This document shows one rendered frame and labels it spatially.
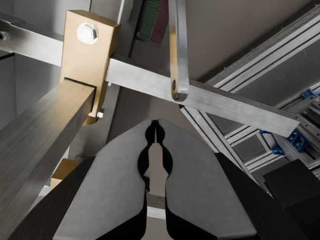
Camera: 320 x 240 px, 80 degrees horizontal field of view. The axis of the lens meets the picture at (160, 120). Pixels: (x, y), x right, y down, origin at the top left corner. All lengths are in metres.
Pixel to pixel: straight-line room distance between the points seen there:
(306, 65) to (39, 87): 1.03
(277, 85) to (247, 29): 0.32
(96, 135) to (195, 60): 0.78
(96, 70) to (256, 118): 0.22
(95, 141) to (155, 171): 1.07
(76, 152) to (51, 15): 0.29
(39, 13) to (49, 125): 0.35
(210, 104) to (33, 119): 0.20
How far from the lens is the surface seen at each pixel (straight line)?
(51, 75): 0.51
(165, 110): 1.19
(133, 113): 1.20
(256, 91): 1.03
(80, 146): 0.48
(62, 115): 0.19
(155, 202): 0.41
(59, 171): 0.38
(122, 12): 0.26
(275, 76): 1.04
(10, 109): 0.58
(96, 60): 0.24
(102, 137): 0.45
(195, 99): 0.26
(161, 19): 0.36
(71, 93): 0.22
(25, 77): 0.55
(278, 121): 0.32
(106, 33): 0.23
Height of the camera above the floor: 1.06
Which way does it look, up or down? 60 degrees down
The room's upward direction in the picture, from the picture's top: 177 degrees clockwise
